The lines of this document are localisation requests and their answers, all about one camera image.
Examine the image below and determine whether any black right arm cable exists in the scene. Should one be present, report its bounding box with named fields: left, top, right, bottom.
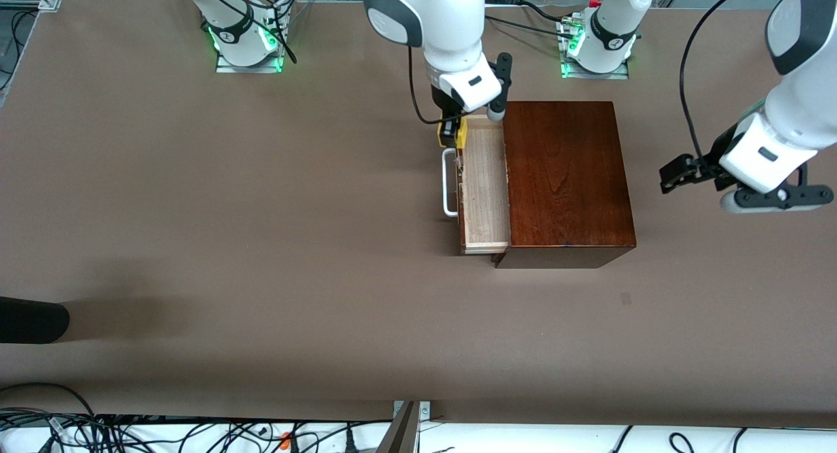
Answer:
left=407, top=44, right=458, bottom=125

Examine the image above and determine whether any grey metal bracket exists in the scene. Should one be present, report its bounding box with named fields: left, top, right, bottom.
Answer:
left=376, top=401, right=432, bottom=453

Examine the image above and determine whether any dark brown wooden cabinet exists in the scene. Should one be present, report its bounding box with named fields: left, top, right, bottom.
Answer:
left=492, top=101, right=637, bottom=269

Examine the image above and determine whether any black cable on table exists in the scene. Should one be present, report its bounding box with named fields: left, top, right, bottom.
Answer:
left=484, top=2, right=576, bottom=41

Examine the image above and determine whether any wooden drawer with white handle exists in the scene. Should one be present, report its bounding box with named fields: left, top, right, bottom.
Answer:
left=442, top=115, right=511, bottom=256

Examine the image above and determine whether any yellow cube block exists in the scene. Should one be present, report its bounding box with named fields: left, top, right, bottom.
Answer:
left=437, top=118, right=469, bottom=150

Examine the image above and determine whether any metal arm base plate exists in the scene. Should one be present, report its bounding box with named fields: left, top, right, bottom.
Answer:
left=216, top=44, right=283, bottom=73
left=560, top=58, right=630, bottom=80

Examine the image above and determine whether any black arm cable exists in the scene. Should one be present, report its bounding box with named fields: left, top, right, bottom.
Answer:
left=679, top=0, right=762, bottom=166
left=407, top=44, right=458, bottom=125

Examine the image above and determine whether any black rounded object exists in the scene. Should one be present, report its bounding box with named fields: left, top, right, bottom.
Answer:
left=0, top=297, right=71, bottom=344

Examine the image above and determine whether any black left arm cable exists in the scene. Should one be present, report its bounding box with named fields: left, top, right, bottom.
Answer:
left=679, top=0, right=762, bottom=166

